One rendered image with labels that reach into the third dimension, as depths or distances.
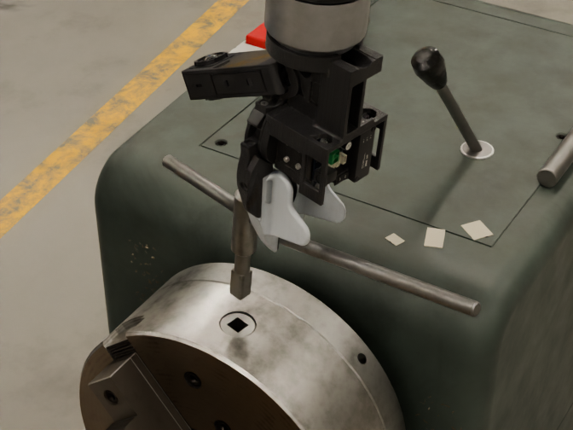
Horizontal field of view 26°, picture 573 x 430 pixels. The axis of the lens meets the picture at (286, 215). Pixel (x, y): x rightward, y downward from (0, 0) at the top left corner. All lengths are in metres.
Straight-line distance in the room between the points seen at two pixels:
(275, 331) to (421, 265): 0.16
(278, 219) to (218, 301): 0.20
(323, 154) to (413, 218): 0.36
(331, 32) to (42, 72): 3.25
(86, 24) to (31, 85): 0.43
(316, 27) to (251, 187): 0.16
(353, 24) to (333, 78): 0.04
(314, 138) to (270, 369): 0.28
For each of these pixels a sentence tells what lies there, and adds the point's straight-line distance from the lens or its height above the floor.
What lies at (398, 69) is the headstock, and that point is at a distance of 1.50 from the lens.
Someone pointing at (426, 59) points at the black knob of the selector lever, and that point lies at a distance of 1.23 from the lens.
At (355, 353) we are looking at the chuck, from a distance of 1.18.
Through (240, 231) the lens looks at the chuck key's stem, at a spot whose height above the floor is 1.36.
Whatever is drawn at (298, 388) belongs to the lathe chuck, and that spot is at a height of 1.21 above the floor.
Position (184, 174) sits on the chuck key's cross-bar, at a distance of 1.09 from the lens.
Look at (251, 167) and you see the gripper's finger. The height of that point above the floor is 1.46.
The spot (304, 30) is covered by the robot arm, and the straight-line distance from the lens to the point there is 0.87.
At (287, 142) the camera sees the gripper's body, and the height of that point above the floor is 1.49.
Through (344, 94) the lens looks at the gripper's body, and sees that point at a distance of 0.89.
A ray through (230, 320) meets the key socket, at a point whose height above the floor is 1.24.
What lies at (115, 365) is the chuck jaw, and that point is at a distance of 1.19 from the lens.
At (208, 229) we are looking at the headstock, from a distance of 1.28.
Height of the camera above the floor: 1.99
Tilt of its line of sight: 36 degrees down
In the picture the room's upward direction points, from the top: straight up
